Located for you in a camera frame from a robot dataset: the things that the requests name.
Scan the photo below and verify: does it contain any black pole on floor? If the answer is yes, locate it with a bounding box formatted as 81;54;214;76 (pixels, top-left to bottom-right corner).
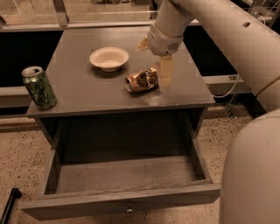
0;188;22;224

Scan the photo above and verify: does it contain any grey wooden cabinet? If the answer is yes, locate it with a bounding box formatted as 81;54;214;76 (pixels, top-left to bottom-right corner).
25;24;216;147

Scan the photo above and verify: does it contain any white paper bowl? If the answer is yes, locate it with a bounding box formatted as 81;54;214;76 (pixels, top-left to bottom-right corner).
89;47;129;72

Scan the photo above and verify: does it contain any white cable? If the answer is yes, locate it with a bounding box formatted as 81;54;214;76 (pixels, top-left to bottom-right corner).
211;73;241;99

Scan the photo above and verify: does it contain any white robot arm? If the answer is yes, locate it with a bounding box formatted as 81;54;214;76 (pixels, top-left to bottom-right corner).
144;0;280;224

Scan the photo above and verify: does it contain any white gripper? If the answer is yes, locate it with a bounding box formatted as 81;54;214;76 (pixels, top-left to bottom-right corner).
136;23;183;88

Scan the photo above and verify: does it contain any green soda can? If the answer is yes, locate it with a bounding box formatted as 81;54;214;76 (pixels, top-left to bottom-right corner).
22;66;57;109

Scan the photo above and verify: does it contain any small metal drawer knob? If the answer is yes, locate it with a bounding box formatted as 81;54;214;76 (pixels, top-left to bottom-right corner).
126;206;135;214

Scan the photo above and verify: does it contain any open grey top drawer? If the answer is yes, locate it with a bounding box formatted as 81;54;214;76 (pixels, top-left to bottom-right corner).
22;127;221;221

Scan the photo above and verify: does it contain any grey metal rail frame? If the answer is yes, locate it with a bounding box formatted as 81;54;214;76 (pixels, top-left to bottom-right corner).
0;0;280;109

